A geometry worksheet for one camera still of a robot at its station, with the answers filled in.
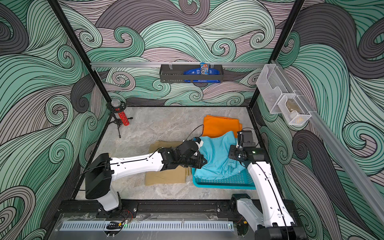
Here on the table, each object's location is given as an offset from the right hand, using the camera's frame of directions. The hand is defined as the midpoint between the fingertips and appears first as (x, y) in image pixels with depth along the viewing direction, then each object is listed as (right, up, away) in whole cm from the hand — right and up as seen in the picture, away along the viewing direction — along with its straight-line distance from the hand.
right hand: (237, 153), depth 77 cm
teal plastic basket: (+5, -17, +7) cm, 19 cm away
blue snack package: (-11, +48, +16) cm, 52 cm away
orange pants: (-5, +12, +28) cm, 31 cm away
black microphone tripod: (-68, +26, +9) cm, 73 cm away
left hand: (-16, -3, -3) cm, 16 cm away
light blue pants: (-11, +1, +5) cm, 12 cm away
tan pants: (-34, -15, +8) cm, 38 cm away
